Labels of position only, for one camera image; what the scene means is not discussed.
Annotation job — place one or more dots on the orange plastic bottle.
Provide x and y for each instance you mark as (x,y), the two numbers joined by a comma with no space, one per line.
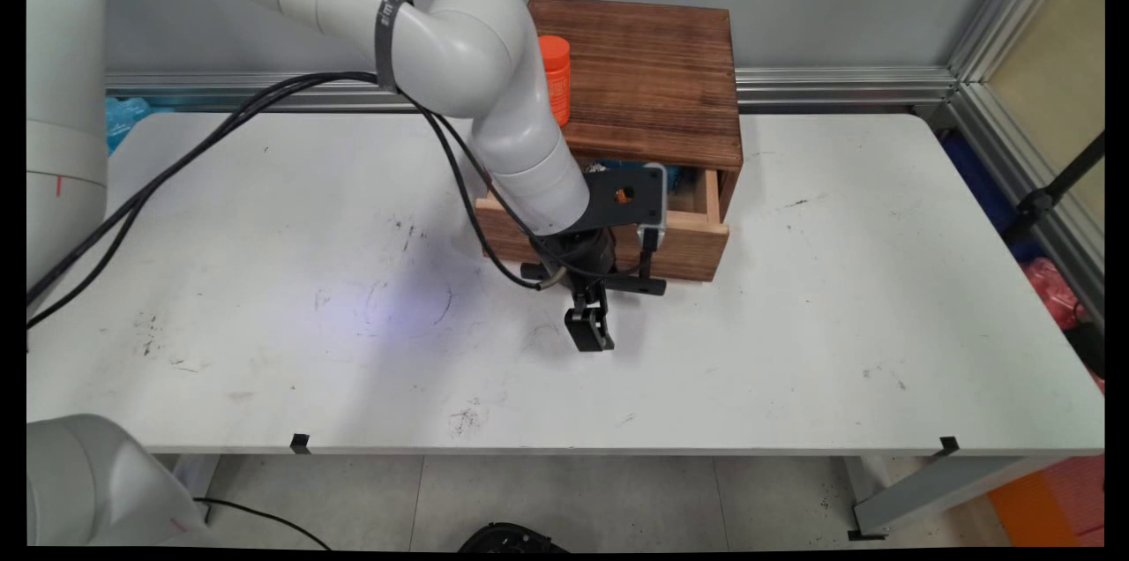
(557,85)

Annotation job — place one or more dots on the black stand pole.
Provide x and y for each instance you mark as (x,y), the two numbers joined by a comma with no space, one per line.
(1054,189)

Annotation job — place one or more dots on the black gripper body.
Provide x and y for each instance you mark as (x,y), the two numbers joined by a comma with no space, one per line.
(586,254)

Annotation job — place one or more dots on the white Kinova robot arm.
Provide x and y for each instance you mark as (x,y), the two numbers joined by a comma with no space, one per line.
(476,58)

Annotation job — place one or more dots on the blue bin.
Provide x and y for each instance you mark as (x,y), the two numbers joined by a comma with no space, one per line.
(979,182)

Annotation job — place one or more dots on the pink plastic bag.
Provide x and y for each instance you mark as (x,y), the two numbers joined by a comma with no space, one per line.
(1054,292)

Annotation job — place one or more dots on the blue bubble wrap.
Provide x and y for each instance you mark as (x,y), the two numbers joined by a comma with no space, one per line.
(123,120)

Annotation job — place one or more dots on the grey metal table leg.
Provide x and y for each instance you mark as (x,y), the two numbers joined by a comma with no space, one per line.
(935,490)
(196,477)

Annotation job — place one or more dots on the orange box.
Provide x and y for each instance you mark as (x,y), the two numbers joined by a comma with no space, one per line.
(1045,504)

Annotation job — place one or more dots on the black table edge clip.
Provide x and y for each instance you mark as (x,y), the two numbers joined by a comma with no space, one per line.
(948,445)
(301,444)

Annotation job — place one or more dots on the horizontal aluminium frame rail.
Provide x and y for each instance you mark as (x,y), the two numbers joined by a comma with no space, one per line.
(838,87)

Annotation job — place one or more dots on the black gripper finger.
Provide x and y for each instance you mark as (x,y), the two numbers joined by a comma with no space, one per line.
(579,323)
(603,318)

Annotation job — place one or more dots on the dark wooden drawer cabinet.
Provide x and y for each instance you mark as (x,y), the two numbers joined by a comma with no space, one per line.
(653,76)

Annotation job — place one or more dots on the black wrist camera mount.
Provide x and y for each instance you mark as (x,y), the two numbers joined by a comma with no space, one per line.
(631,195)

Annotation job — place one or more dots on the aluminium frame post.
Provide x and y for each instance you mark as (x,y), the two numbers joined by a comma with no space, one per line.
(1014,5)

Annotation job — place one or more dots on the black round floor object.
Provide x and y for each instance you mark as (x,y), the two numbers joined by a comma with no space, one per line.
(512,539)

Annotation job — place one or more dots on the slanted aluminium frame rail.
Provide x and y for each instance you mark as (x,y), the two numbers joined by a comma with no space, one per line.
(1028,182)

